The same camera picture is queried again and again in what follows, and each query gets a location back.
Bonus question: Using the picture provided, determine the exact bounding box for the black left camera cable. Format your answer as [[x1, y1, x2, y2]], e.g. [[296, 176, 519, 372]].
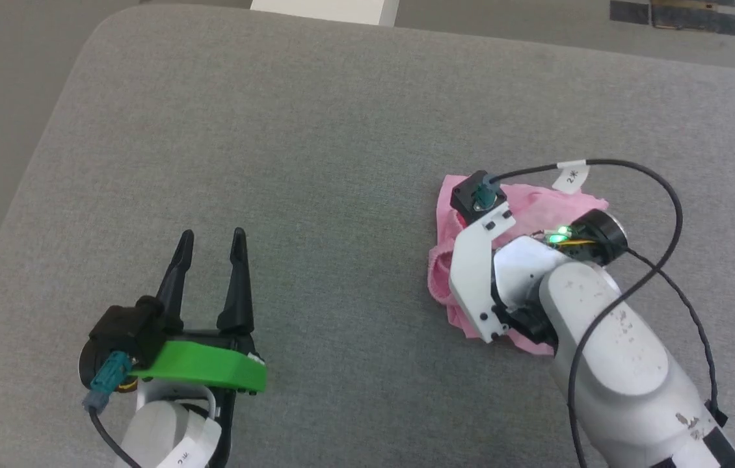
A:
[[83, 351, 144, 468]]

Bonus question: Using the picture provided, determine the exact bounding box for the thick black tagged cable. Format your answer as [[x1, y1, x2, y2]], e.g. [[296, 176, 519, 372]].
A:
[[486, 159, 684, 468]]

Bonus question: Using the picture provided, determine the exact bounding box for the white box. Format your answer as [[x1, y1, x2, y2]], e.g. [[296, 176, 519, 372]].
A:
[[250, 0, 401, 27]]

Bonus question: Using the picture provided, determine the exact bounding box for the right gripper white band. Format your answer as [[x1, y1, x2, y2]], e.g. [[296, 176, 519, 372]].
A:
[[449, 202, 567, 344]]

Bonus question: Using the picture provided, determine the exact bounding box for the pink garment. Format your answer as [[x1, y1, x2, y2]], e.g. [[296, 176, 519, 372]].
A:
[[428, 174, 609, 356]]

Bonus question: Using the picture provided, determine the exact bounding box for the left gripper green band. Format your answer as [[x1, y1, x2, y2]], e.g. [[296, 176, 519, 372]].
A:
[[129, 227, 269, 396]]

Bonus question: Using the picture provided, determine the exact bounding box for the short black floor strip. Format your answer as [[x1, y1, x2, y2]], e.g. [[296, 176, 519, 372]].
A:
[[609, 0, 652, 26]]

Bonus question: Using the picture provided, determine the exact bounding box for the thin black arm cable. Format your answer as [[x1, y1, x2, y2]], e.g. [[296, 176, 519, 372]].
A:
[[625, 247, 729, 426]]

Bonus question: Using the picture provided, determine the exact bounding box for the long black floor strip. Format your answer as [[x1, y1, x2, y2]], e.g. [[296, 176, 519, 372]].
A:
[[650, 0, 735, 36]]

